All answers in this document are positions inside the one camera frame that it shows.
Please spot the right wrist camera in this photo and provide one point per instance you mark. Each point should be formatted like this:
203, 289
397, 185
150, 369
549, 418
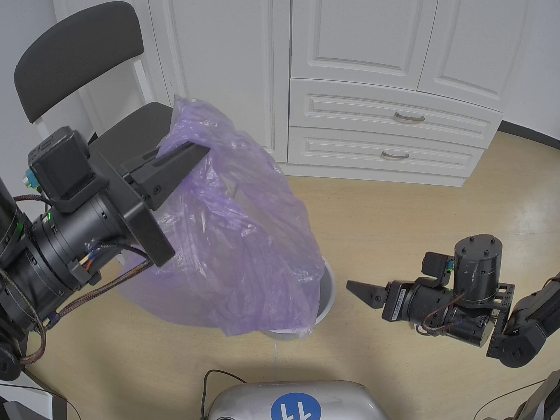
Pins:
433, 264

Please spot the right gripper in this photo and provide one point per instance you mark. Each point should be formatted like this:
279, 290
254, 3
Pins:
428, 302

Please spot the white trash bin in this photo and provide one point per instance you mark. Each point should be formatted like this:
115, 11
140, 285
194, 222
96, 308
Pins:
330, 287

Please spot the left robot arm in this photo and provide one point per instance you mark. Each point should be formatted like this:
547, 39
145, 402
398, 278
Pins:
17, 295

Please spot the grey and white chair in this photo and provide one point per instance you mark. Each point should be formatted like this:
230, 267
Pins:
78, 55

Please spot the purple plastic bag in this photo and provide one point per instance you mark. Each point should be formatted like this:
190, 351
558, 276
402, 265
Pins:
245, 243

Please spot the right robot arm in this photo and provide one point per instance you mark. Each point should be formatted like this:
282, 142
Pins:
479, 269

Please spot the white wardrobe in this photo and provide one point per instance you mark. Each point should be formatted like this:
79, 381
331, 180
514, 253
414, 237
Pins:
358, 24

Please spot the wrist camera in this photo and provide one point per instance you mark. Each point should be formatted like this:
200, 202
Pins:
61, 164
433, 264

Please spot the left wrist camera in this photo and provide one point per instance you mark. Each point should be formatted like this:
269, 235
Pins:
61, 164

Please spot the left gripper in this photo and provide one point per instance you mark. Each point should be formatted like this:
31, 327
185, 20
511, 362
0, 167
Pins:
109, 221

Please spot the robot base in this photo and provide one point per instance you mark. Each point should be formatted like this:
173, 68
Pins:
245, 403

